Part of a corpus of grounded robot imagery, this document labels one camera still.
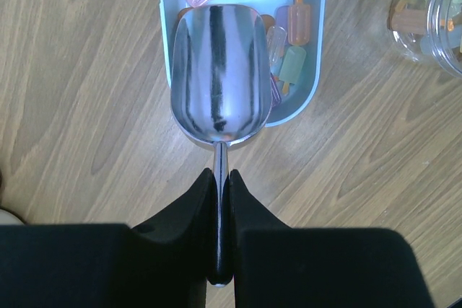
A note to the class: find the metal scoop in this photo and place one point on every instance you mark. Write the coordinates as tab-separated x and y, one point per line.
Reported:
220	95

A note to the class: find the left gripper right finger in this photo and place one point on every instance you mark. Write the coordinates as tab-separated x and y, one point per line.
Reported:
279	266

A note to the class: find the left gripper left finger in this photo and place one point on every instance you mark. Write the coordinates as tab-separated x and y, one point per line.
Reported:
159	263

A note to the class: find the clear plastic cup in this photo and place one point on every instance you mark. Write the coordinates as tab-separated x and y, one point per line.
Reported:
428	32

